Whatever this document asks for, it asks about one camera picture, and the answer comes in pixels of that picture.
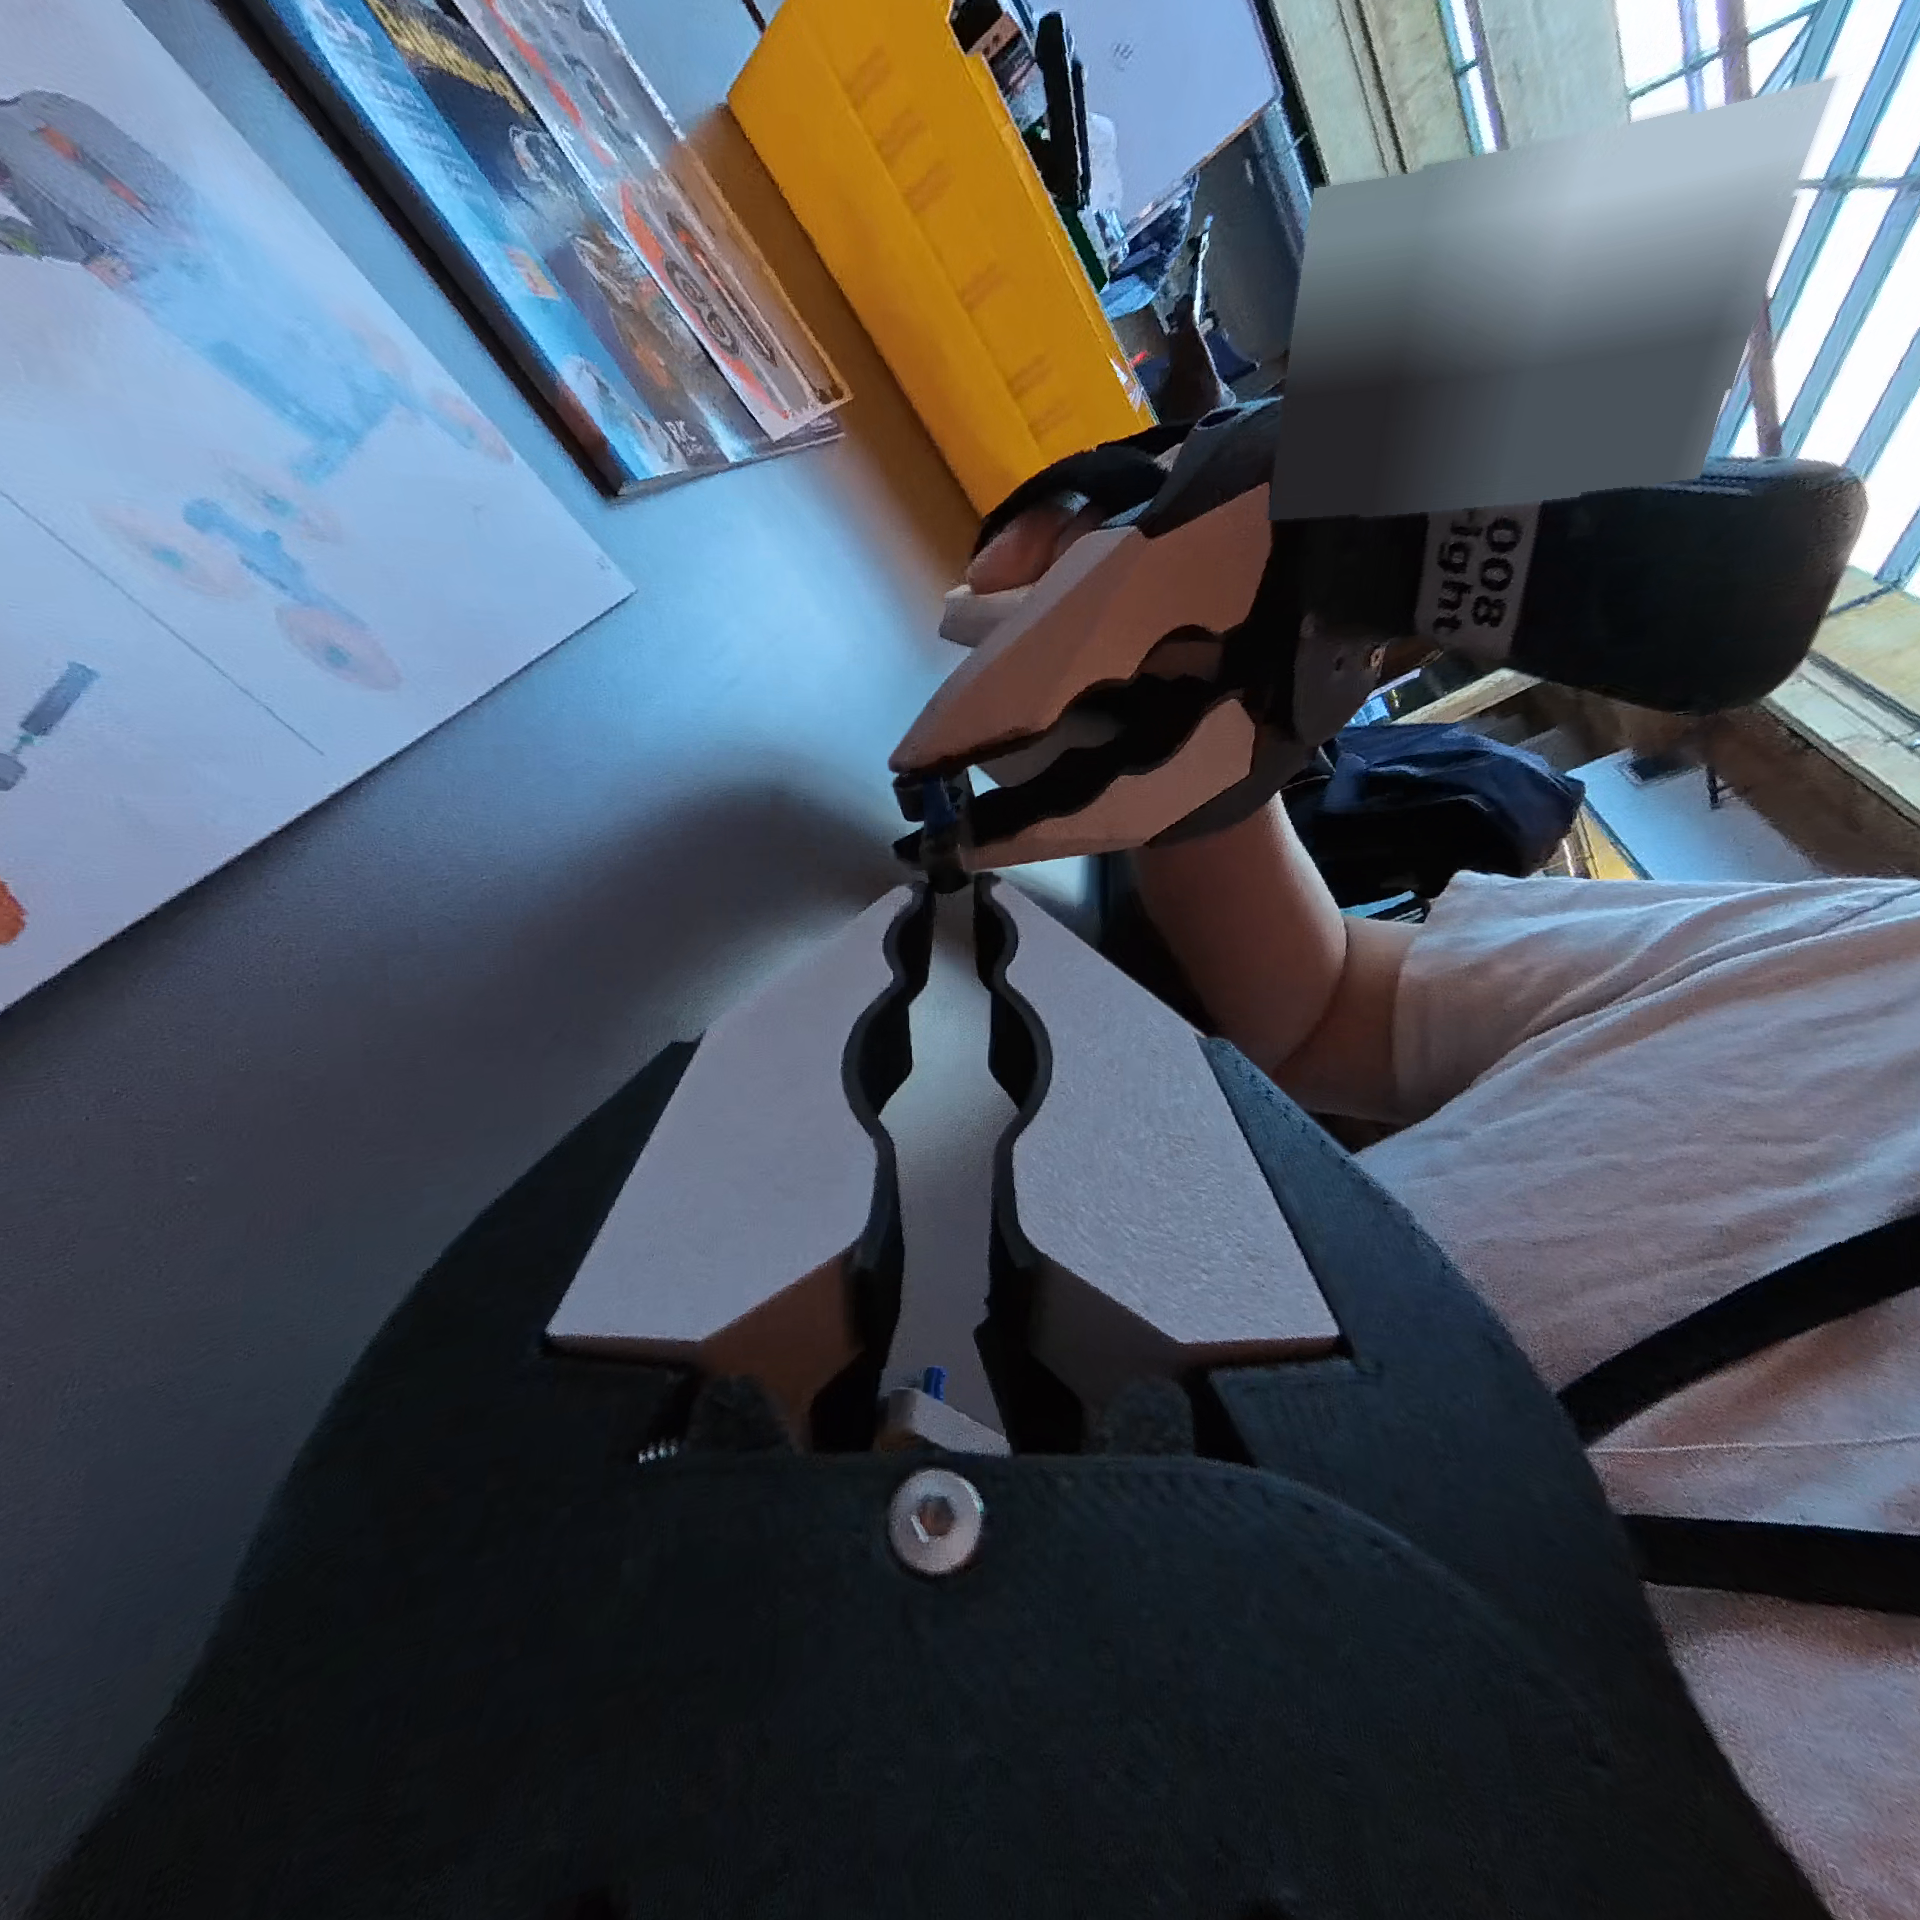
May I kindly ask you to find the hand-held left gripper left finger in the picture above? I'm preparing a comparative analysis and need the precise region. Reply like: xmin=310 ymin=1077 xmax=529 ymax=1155
xmin=543 ymin=882 xmax=921 ymax=1454

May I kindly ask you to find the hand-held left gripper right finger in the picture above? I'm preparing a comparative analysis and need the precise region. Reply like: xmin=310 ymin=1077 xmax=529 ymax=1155
xmin=971 ymin=873 xmax=1343 ymax=1454

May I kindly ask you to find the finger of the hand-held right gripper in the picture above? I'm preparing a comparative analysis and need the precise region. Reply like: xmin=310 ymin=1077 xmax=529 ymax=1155
xmin=887 ymin=488 xmax=1277 ymax=785
xmin=959 ymin=694 xmax=1260 ymax=876

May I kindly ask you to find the grey toy beam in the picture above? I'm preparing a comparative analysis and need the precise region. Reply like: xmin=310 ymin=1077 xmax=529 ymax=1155
xmin=872 ymin=1362 xmax=1011 ymax=1457

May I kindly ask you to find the person's right hand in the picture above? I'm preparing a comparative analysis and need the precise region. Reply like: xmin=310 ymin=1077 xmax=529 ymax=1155
xmin=965 ymin=492 xmax=1085 ymax=598

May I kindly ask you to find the window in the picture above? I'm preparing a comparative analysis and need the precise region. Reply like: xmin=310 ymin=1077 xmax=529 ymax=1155
xmin=1430 ymin=0 xmax=1920 ymax=595

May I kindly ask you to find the yellow storage bin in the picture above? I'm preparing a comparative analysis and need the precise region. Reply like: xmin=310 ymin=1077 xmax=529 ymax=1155
xmin=726 ymin=0 xmax=1156 ymax=518

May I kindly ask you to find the person in white shirt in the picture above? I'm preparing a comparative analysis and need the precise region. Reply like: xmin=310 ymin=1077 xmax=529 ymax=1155
xmin=1351 ymin=872 xmax=1920 ymax=1920

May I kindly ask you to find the sticker sheet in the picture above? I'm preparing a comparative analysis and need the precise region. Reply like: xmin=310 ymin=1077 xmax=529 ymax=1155
xmin=449 ymin=0 xmax=855 ymax=444

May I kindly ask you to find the white panel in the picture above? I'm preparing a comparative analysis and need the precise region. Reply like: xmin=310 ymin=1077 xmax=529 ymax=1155
xmin=1048 ymin=0 xmax=1291 ymax=212

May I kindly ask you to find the blue closed booklet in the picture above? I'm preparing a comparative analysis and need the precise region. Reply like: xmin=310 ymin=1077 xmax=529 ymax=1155
xmin=256 ymin=0 xmax=782 ymax=496

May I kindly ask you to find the open instruction booklet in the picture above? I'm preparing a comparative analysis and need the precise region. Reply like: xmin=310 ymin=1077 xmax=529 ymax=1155
xmin=0 ymin=0 xmax=635 ymax=1011

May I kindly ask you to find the black strap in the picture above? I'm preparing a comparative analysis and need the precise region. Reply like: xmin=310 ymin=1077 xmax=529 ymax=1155
xmin=1627 ymin=1515 xmax=1920 ymax=1619
xmin=1558 ymin=1217 xmax=1920 ymax=1445

